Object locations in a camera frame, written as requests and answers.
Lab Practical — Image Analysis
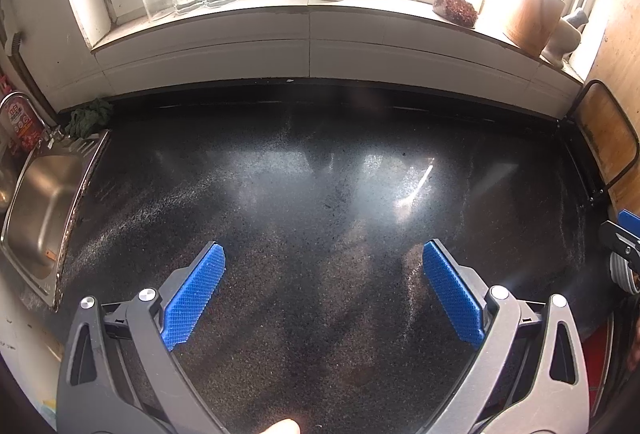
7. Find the wooden board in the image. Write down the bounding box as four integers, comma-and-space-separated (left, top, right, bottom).
575, 86, 640, 215

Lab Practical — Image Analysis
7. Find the green cloth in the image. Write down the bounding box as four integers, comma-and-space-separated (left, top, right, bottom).
65, 98, 115, 140

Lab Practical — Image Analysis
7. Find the red label bottle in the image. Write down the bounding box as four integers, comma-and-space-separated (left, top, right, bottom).
0, 98, 41, 155

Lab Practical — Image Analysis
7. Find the stack of grey bowls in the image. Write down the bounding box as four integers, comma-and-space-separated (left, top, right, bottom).
607, 251, 640, 297

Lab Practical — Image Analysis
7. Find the clear jar red lid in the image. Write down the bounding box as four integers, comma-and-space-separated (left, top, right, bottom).
480, 0, 518, 32

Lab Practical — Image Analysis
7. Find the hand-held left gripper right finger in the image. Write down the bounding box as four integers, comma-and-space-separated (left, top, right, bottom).
421, 239, 591, 434

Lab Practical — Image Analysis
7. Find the person's left hand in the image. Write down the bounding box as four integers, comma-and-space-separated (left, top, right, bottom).
259, 419, 302, 434

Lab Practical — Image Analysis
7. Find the black metal frame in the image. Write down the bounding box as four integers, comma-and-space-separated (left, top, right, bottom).
555, 78, 640, 211

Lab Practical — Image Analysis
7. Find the jar of dried chili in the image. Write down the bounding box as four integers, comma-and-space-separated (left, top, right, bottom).
432, 0, 479, 29

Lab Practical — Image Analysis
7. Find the stainless steel sink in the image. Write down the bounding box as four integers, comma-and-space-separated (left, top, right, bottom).
0, 141, 111, 313

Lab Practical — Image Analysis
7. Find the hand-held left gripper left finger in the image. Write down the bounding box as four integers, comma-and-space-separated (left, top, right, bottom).
56, 241, 236, 434

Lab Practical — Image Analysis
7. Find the red plastic container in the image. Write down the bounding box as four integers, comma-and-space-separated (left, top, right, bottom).
580, 314, 615, 415

